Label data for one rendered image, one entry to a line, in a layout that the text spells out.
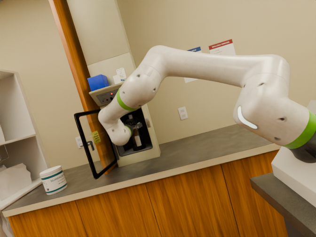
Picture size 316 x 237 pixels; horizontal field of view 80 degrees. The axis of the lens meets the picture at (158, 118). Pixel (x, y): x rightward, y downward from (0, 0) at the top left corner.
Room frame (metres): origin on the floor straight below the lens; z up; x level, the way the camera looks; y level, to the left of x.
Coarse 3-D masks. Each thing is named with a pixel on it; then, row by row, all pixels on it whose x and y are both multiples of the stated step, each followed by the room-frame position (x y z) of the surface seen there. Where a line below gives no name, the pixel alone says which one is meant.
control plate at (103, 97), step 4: (108, 92) 1.26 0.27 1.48; (112, 92) 1.26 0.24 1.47; (116, 92) 1.27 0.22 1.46; (96, 96) 1.27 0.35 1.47; (100, 96) 1.27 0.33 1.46; (104, 96) 1.28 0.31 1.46; (108, 96) 1.28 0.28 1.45; (112, 96) 1.29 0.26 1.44; (100, 100) 1.30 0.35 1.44; (104, 100) 1.30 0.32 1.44; (108, 100) 1.31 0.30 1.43
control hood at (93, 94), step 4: (116, 84) 1.23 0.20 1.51; (120, 84) 1.23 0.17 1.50; (104, 88) 1.24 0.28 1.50; (108, 88) 1.24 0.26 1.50; (112, 88) 1.24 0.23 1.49; (116, 88) 1.25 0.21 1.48; (92, 92) 1.24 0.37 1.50; (96, 92) 1.25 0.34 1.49; (100, 92) 1.25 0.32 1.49; (104, 92) 1.26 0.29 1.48; (92, 96) 1.27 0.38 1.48; (96, 100) 1.29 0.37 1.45; (100, 104) 1.33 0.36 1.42; (104, 104) 1.33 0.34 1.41
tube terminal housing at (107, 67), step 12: (108, 60) 1.35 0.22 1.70; (120, 60) 1.34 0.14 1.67; (132, 60) 1.35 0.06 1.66; (96, 72) 1.36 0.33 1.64; (108, 72) 1.35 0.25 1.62; (132, 72) 1.33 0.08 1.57; (144, 108) 1.33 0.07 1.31; (156, 144) 1.33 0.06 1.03; (132, 156) 1.35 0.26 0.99; (144, 156) 1.34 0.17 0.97; (156, 156) 1.33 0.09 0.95
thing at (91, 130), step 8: (80, 120) 1.08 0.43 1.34; (88, 120) 1.16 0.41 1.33; (96, 120) 1.24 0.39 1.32; (88, 128) 1.13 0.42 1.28; (96, 128) 1.21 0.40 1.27; (104, 128) 1.31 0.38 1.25; (80, 136) 1.05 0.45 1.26; (88, 136) 1.11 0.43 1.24; (96, 136) 1.19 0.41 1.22; (104, 136) 1.28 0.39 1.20; (96, 144) 1.16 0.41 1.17; (104, 144) 1.25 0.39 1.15; (96, 152) 1.13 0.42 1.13; (104, 152) 1.22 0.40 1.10; (112, 152) 1.31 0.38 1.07; (88, 160) 1.05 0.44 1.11; (96, 160) 1.11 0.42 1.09; (104, 160) 1.19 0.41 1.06; (112, 160) 1.28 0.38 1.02; (96, 168) 1.09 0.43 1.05
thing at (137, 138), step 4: (132, 120) 1.36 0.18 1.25; (128, 124) 1.37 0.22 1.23; (132, 124) 1.37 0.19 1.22; (136, 124) 1.38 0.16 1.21; (140, 128) 1.41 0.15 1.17; (136, 132) 1.37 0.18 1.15; (140, 132) 1.39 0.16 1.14; (132, 136) 1.37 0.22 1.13; (136, 136) 1.37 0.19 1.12; (140, 136) 1.38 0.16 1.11; (132, 140) 1.38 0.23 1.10; (136, 140) 1.36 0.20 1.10; (140, 140) 1.37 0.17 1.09; (136, 144) 1.37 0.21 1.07; (140, 144) 1.37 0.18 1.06
